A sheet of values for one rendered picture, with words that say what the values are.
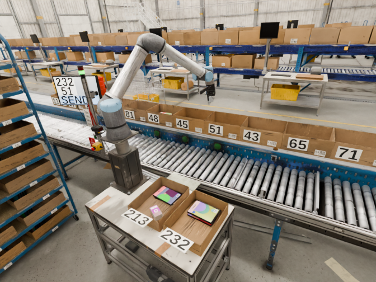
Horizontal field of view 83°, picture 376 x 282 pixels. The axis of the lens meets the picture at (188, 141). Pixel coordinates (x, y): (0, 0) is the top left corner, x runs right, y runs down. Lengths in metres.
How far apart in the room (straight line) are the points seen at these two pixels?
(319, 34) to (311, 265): 5.18
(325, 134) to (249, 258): 1.36
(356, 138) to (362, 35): 4.28
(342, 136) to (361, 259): 1.13
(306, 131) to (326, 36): 4.27
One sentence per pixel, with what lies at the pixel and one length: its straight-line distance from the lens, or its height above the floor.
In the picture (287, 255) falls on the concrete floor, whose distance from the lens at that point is 2.45.
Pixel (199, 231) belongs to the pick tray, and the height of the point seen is 0.76.
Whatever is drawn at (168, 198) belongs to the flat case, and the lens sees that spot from 1.70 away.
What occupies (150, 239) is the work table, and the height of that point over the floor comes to 0.75.
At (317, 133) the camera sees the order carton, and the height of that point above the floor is 0.97.
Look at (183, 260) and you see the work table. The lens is 1.41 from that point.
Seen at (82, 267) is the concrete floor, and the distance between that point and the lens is 2.52.
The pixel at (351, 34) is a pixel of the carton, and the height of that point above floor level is 1.58.
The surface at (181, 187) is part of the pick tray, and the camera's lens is 1.73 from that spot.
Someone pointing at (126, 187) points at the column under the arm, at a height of 0.78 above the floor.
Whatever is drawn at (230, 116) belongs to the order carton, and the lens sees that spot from 2.47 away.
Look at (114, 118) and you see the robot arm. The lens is 1.63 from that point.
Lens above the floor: 1.94
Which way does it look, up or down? 29 degrees down
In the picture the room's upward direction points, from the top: 3 degrees counter-clockwise
